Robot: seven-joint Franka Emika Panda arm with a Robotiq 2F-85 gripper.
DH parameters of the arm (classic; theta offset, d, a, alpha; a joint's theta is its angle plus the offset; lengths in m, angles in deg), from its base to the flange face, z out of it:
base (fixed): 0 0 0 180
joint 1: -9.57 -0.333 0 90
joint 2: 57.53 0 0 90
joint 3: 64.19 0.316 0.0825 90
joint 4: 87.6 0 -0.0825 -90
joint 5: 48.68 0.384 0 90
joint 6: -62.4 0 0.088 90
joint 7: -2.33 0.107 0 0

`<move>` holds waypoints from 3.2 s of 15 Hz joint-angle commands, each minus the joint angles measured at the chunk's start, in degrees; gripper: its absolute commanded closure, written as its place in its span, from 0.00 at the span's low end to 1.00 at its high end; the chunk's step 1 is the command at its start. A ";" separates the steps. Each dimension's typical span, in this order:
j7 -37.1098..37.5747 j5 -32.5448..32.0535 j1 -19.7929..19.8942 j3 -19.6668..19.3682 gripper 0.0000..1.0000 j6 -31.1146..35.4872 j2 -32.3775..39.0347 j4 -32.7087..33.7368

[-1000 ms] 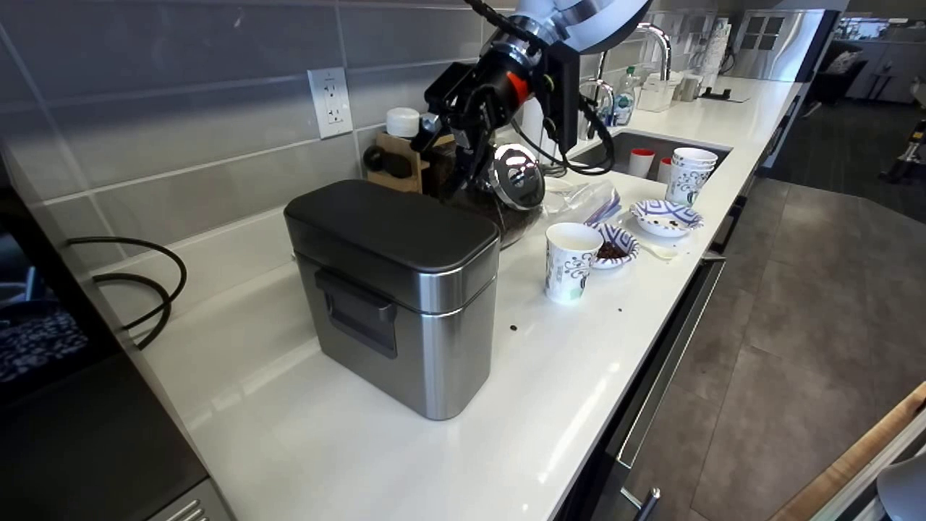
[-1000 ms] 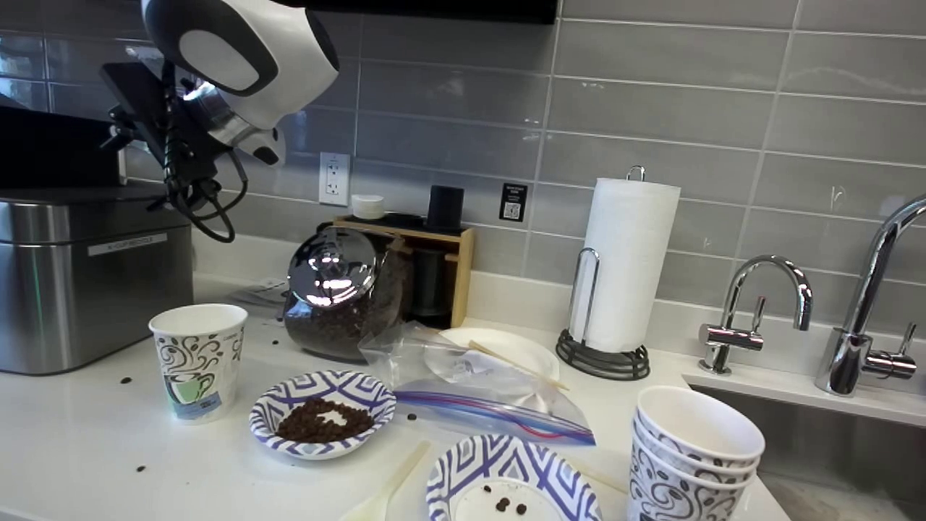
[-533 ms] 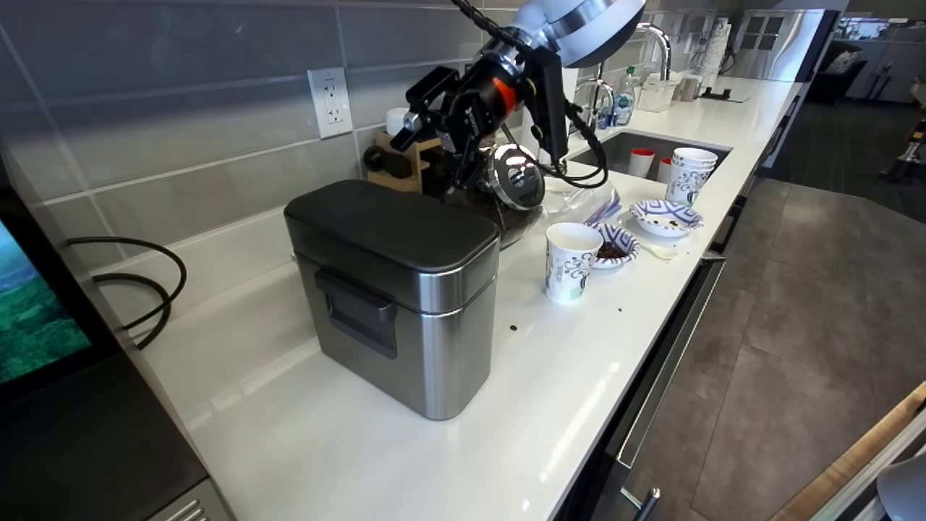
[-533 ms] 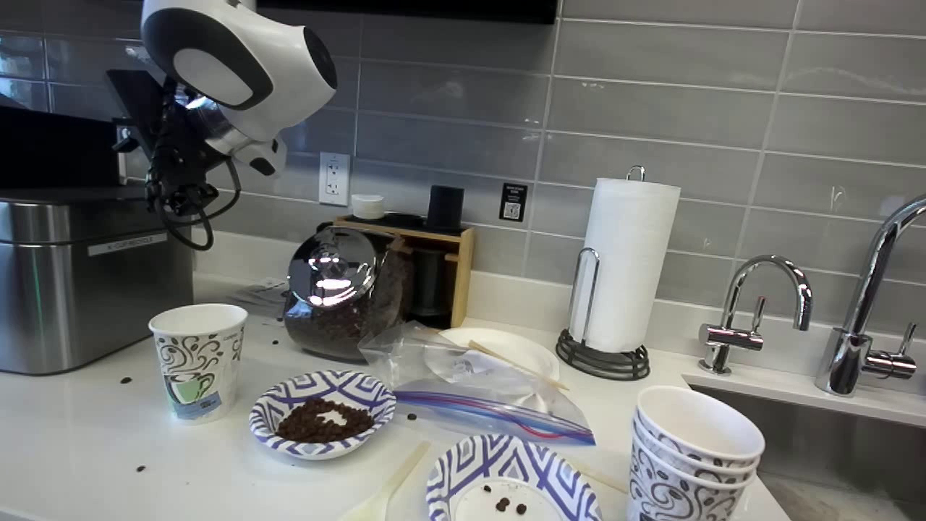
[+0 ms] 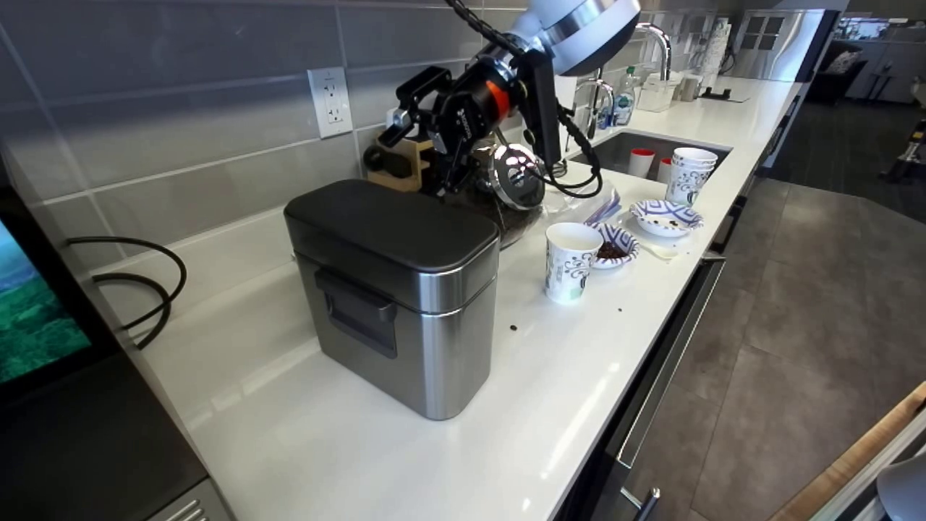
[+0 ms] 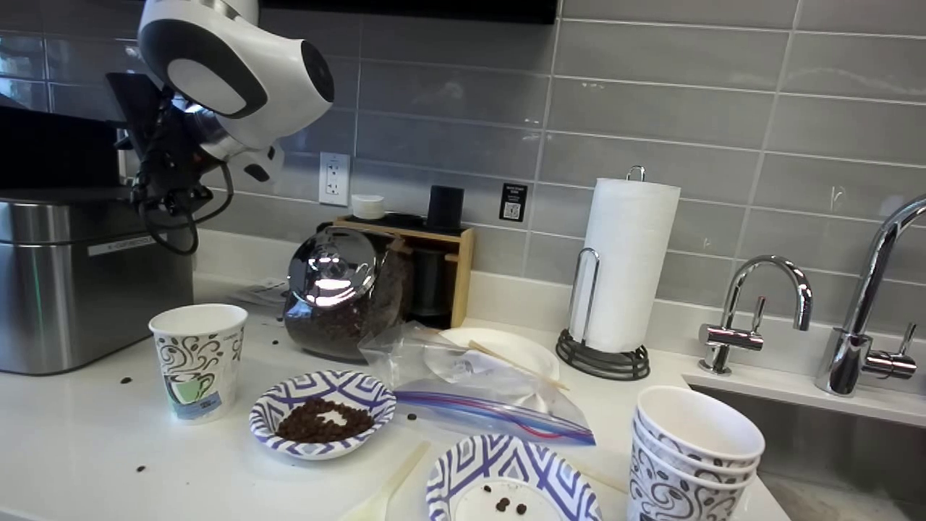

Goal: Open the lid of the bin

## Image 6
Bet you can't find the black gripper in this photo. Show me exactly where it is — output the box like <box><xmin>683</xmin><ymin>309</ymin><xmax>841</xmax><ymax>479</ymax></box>
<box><xmin>106</xmin><ymin>71</ymin><xmax>213</xmax><ymax>218</ymax></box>

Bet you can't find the dark grey bin lid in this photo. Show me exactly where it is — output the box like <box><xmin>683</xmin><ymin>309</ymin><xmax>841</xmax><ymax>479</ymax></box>
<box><xmin>0</xmin><ymin>103</ymin><xmax>122</xmax><ymax>191</ymax></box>

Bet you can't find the stainless steel bin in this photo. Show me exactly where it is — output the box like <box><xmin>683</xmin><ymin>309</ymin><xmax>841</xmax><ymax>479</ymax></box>
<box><xmin>0</xmin><ymin>197</ymin><xmax>190</xmax><ymax>375</ymax></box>

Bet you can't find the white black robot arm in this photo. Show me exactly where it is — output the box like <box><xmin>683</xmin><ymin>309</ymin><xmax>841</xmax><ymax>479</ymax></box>
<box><xmin>106</xmin><ymin>0</ymin><xmax>335</xmax><ymax>218</ymax></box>

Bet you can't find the patterned paper cup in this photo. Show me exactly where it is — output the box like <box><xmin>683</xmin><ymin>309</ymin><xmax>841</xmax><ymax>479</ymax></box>
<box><xmin>147</xmin><ymin>304</ymin><xmax>248</xmax><ymax>422</ymax></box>

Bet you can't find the wooden holder box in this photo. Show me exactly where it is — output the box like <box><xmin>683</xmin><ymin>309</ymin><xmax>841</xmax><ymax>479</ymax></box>
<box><xmin>335</xmin><ymin>213</ymin><xmax>474</xmax><ymax>330</ymax></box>

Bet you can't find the blue patterned bowl with grounds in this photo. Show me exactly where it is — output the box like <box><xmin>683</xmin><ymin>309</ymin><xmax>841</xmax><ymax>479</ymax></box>
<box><xmin>248</xmin><ymin>370</ymin><xmax>396</xmax><ymax>464</ymax></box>

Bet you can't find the clear plastic zip bag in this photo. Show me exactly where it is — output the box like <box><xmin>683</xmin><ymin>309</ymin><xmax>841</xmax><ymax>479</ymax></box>
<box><xmin>362</xmin><ymin>325</ymin><xmax>597</xmax><ymax>445</ymax></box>

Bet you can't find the blue patterned bowl with beans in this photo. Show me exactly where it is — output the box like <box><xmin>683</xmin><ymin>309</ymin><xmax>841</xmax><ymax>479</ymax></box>
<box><xmin>422</xmin><ymin>433</ymin><xmax>602</xmax><ymax>521</ymax></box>

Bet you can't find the paper towel roll on stand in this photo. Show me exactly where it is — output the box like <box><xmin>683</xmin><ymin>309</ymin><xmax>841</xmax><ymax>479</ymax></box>
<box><xmin>556</xmin><ymin>174</ymin><xmax>681</xmax><ymax>383</ymax></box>

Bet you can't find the small chrome faucet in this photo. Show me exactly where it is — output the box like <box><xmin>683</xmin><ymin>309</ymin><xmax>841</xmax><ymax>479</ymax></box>
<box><xmin>696</xmin><ymin>251</ymin><xmax>817</xmax><ymax>375</ymax></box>

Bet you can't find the stack of patterned paper cups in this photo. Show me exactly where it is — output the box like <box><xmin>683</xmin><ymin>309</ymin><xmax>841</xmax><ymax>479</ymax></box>
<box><xmin>624</xmin><ymin>384</ymin><xmax>766</xmax><ymax>521</ymax></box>

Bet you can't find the tall chrome faucet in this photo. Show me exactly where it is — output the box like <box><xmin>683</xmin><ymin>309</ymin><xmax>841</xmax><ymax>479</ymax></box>
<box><xmin>817</xmin><ymin>191</ymin><xmax>926</xmax><ymax>397</ymax></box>

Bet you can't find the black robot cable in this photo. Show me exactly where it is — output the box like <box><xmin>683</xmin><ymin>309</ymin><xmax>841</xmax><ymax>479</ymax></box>
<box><xmin>134</xmin><ymin>155</ymin><xmax>236</xmax><ymax>258</ymax></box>

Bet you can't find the white wall outlet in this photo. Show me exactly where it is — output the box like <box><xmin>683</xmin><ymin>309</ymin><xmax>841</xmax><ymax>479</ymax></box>
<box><xmin>319</xmin><ymin>152</ymin><xmax>349</xmax><ymax>205</ymax></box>

